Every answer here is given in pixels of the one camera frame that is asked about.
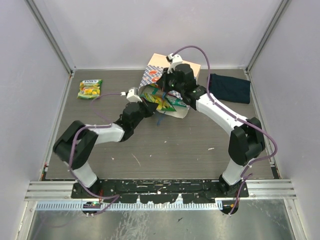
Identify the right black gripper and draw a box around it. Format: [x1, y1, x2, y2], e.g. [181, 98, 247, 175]
[157, 66, 185, 94]

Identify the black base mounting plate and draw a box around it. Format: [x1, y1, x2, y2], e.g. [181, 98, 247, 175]
[71, 178, 250, 204]

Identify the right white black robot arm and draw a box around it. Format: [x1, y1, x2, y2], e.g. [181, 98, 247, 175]
[156, 63, 266, 197]

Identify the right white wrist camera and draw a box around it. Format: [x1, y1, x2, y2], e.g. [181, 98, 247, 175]
[166, 53, 183, 74]

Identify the slotted grey cable duct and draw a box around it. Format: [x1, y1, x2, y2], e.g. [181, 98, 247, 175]
[35, 200, 223, 211]

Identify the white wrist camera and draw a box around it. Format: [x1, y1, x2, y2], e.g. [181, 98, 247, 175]
[126, 87, 142, 103]
[166, 53, 183, 74]

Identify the dark navy folded cloth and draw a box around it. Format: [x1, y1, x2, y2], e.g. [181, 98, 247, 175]
[209, 73, 251, 104]

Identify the green Fox's spring tea candy bag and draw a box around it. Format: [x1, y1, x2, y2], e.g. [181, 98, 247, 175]
[77, 79, 103, 100]

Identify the blue checkered paper bag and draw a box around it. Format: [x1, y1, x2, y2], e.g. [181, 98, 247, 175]
[138, 53, 206, 119]

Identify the aluminium front rail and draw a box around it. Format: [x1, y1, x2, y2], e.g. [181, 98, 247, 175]
[24, 179, 297, 201]

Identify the teal Fox's blossom candy bag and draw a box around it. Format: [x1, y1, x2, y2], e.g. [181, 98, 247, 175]
[165, 94, 187, 108]

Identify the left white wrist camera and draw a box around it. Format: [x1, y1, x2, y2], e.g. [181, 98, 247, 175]
[126, 87, 142, 103]

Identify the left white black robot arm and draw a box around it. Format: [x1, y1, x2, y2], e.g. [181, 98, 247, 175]
[52, 99, 158, 198]

